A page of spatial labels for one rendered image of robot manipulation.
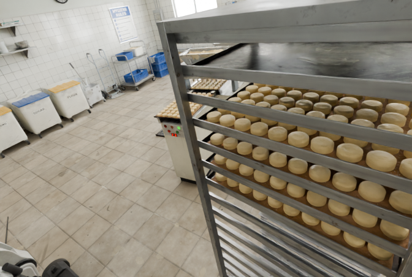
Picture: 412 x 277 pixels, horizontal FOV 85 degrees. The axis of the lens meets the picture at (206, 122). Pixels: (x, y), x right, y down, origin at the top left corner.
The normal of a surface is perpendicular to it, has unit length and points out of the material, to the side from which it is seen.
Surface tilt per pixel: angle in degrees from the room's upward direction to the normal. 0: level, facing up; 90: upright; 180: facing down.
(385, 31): 90
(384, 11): 90
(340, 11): 90
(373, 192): 0
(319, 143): 0
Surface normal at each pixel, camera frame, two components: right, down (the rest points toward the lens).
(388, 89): -0.65, 0.47
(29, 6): 0.83, 0.15
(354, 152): -0.16, -0.86
